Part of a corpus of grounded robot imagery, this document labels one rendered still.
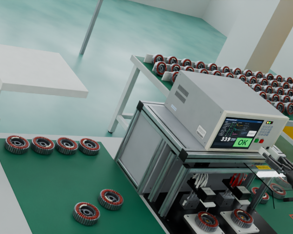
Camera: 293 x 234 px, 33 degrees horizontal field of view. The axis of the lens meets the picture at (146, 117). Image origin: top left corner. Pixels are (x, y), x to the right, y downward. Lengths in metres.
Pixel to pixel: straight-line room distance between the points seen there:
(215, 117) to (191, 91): 0.20
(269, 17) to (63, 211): 4.47
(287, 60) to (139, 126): 6.59
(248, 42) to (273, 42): 0.31
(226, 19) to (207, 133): 7.81
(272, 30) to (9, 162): 4.50
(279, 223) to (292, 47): 6.24
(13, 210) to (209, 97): 0.97
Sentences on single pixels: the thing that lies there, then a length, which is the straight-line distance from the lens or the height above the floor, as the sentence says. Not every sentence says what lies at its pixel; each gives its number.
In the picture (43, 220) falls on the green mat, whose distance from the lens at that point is 2.03.
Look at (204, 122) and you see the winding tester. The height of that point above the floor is 1.21.
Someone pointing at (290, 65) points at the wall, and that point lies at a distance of 8.76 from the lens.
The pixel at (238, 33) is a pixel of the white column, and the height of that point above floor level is 0.82.
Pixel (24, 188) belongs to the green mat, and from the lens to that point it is 2.16.
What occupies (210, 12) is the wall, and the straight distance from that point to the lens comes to 10.31.
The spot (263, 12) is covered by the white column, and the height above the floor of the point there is 1.20.
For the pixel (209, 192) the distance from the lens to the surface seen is 2.33.
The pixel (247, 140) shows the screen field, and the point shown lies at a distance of 2.36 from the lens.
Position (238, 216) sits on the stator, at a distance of 2.49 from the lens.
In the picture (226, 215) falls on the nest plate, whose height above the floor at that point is 0.78.
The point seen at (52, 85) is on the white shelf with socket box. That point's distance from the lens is 2.00.
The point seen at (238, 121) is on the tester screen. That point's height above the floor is 1.28.
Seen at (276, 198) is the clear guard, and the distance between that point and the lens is 2.33.
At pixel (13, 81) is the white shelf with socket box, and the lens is 1.92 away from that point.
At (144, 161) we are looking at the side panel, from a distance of 2.37.
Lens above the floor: 2.04
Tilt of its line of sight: 24 degrees down
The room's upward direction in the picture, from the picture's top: 24 degrees clockwise
